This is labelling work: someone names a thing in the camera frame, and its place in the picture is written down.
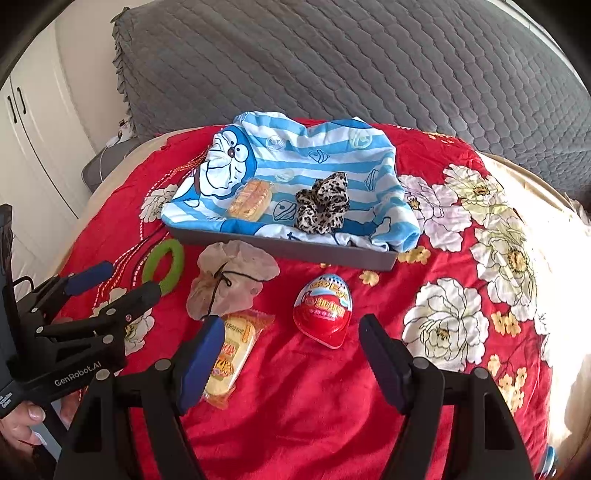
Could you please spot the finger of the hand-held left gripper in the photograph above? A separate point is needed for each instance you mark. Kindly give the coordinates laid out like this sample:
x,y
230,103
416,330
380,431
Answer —
x,y
87,279
134,300

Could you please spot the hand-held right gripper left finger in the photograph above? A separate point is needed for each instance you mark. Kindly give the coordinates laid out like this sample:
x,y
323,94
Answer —
x,y
203,364

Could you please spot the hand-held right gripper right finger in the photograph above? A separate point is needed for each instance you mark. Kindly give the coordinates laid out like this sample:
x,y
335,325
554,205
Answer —
x,y
385,364

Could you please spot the yellow snack packet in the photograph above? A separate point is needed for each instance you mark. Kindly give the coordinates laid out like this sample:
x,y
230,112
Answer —
x,y
235,350

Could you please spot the red egg toy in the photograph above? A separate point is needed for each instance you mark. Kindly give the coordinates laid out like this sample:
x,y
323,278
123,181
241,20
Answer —
x,y
323,314

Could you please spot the beige sheer scrunchie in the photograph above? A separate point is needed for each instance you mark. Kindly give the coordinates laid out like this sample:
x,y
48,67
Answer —
x,y
240,263

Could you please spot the grey tray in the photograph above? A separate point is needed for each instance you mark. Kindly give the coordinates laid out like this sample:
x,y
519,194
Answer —
x,y
300,251

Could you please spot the person's left hand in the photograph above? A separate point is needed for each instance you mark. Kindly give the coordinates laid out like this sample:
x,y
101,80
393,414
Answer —
x,y
23,427

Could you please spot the red floral blanket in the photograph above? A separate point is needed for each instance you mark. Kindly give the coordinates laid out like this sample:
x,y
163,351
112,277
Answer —
x,y
300,415

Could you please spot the grey bedside stool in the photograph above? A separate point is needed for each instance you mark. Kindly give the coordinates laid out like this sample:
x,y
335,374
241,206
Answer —
x,y
108,166

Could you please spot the white wardrobe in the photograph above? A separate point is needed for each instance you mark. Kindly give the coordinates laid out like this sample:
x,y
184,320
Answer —
x,y
37,161

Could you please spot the orange packaged cake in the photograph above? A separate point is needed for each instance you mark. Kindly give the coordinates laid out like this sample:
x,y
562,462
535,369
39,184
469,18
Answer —
x,y
249,201

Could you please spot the leopard print scrunchie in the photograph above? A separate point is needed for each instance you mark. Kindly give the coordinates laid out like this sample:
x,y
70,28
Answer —
x,y
318,207

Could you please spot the blue striped cartoon cloth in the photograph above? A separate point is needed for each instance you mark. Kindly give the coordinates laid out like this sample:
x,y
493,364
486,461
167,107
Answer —
x,y
300,147

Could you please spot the grey quilted pillow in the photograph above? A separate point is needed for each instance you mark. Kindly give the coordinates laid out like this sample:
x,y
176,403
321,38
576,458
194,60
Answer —
x,y
323,60

